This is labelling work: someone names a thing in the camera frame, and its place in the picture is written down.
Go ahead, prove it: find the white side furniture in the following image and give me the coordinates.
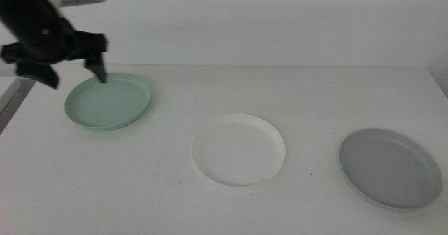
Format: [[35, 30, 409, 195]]
[[0, 74, 23, 114]]

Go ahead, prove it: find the pale green shallow bowl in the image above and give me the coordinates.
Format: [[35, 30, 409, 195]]
[[64, 71, 152, 131]]

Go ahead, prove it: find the white shallow bowl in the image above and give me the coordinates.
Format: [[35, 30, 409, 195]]
[[190, 113, 286, 189]]

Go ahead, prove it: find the grey shallow bowl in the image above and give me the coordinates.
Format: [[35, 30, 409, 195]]
[[338, 127, 443, 210]]

